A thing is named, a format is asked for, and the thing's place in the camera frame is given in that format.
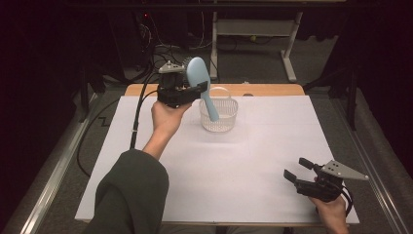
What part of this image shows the person's right hand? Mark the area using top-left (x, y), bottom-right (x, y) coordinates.
top-left (307, 194), bottom-right (351, 234)

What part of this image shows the white table sheet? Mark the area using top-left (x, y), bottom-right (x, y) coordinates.
top-left (74, 95), bottom-right (360, 226)

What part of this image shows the light blue plastic scoop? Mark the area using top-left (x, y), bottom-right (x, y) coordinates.
top-left (180, 56), bottom-right (221, 123)

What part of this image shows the black metal stand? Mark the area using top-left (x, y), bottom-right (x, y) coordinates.
top-left (303, 62), bottom-right (360, 132)

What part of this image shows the bundle of floor cables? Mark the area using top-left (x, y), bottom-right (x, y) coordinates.
top-left (137, 12), bottom-right (216, 84)

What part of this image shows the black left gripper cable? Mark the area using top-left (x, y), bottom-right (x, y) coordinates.
top-left (76, 71), bottom-right (161, 178)

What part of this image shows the person's left hand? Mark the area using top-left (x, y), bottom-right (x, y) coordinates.
top-left (150, 99), bottom-right (193, 140)

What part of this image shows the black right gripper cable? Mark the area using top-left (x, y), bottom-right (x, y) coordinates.
top-left (340, 184), bottom-right (356, 218)

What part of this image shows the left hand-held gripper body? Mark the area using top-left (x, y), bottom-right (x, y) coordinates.
top-left (156, 60), bottom-right (200, 109)

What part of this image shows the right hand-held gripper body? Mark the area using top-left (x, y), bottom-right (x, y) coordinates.
top-left (292, 159), bottom-right (370, 204)

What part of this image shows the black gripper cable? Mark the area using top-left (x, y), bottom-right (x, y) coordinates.
top-left (340, 184), bottom-right (356, 218)
top-left (76, 71), bottom-right (161, 178)

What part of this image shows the aluminium rail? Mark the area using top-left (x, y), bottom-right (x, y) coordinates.
top-left (330, 97), bottom-right (411, 234)
top-left (19, 93), bottom-right (99, 234)

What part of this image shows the white metal desk frame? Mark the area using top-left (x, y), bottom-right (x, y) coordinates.
top-left (208, 11), bottom-right (305, 84)

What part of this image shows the white plastic basket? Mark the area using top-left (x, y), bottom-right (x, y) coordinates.
top-left (198, 86), bottom-right (240, 134)

